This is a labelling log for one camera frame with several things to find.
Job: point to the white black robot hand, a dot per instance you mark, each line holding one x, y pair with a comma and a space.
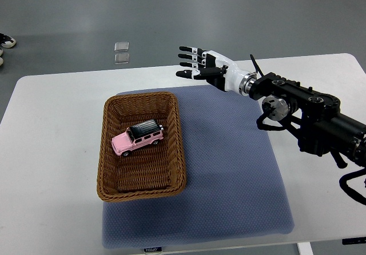
215, 69

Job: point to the pink toy car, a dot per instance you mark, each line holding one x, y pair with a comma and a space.
146, 133

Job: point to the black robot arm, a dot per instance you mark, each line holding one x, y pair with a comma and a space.
314, 119

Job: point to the upper metal floor plate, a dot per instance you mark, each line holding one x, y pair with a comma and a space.
121, 46

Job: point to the blue grey mat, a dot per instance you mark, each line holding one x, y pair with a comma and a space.
234, 187

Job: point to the white table leg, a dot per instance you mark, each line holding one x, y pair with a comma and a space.
305, 248

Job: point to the black table control panel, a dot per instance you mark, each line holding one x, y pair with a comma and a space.
354, 241

